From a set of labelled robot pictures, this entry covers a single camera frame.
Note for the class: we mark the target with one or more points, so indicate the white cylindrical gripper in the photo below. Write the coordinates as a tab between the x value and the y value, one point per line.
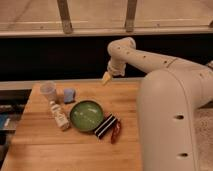
114	68

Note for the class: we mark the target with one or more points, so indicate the green ceramic bowl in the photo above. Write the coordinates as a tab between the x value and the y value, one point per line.
86	115

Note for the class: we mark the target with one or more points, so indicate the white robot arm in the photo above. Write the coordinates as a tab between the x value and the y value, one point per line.
168	96

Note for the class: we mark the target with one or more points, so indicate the blue sponge block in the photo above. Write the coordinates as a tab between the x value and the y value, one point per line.
69	95

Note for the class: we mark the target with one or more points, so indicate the black white striped box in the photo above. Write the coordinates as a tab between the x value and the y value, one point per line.
101	130

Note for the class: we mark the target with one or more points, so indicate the red chili pepper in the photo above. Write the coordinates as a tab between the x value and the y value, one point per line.
116	132

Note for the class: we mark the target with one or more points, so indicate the white plastic bottle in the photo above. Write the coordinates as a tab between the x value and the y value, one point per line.
60	117

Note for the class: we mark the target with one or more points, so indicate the right metal railing post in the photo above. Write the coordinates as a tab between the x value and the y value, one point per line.
130	15

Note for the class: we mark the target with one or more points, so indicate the metal railing post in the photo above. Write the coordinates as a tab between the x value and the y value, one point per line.
130	15
65	16

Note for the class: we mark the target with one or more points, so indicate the left metal railing post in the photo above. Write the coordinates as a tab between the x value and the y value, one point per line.
65	16

